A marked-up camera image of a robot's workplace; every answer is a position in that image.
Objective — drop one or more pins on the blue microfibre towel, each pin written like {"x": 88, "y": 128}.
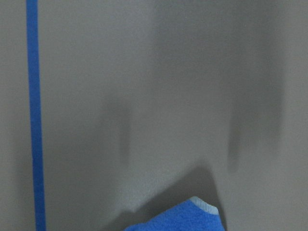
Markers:
{"x": 193, "y": 214}

